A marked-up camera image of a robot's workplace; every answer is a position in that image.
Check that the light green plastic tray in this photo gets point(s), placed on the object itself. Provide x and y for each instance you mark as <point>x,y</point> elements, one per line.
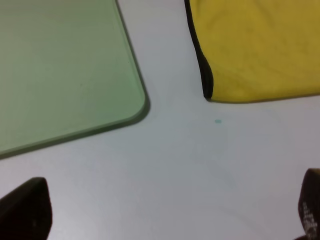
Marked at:
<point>67,71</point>

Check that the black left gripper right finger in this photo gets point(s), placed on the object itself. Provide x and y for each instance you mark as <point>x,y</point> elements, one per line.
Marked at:
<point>309,205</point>

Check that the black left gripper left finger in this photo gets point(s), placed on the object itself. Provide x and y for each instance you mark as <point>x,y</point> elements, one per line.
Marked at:
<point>26,212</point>

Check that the yellow towel with black trim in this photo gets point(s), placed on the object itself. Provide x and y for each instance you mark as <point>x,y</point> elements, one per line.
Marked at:
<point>256,50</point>

